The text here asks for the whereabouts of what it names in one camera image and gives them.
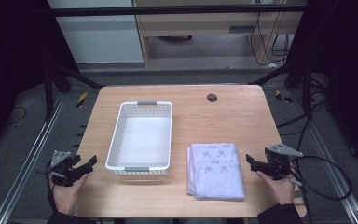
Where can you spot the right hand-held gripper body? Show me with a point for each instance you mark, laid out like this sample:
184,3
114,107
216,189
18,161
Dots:
278,163

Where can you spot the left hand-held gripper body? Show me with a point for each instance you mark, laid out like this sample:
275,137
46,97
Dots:
61,168

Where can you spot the person's right hand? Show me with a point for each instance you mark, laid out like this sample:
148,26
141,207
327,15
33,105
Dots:
280,189

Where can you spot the person's left hand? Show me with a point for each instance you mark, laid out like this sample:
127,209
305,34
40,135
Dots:
66,194

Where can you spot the folded white printed cloth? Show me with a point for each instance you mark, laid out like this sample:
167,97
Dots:
216,171

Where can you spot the person's right dark sleeve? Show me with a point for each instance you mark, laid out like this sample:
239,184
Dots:
281,215

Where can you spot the person's dark sleeve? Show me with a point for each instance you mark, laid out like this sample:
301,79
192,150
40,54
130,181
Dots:
281,215
70,219

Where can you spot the person's left dark sleeve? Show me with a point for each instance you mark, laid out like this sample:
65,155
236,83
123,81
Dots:
70,219

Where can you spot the white plastic basket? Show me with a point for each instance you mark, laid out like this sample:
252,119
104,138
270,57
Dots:
141,138

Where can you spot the yellow black striped tape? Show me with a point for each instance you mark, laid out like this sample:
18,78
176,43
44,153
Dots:
81,99
281,95

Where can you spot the black metal stand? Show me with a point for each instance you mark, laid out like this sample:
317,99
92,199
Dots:
48,93
307,93

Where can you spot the dark curtain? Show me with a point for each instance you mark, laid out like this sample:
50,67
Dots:
345,68
12,62

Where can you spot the white cabinet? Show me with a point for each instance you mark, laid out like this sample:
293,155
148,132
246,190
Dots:
101,40

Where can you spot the light wooden desk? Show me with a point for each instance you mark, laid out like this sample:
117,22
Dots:
199,23

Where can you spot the aluminium floor rail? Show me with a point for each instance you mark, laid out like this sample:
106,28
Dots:
31,155
332,174

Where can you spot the black horizontal frame bar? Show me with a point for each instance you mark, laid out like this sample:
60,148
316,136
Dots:
167,10

